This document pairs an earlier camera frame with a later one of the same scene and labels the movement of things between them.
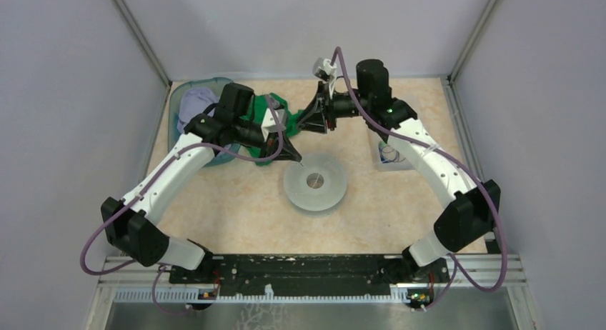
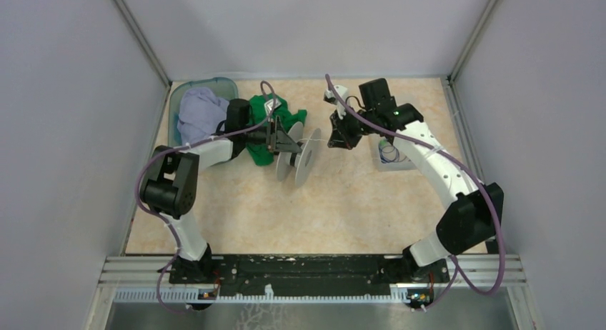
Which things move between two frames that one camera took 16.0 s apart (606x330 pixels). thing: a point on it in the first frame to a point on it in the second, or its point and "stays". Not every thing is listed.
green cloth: x=291 y=119 stays
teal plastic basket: x=222 y=155 stays
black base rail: x=313 y=270 stays
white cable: x=312 y=171 to x=312 y=139
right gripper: x=313 y=118 to x=339 y=136
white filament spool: x=316 y=183 to x=304 y=162
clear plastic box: x=386 y=156 stays
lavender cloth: x=194 y=101 stays
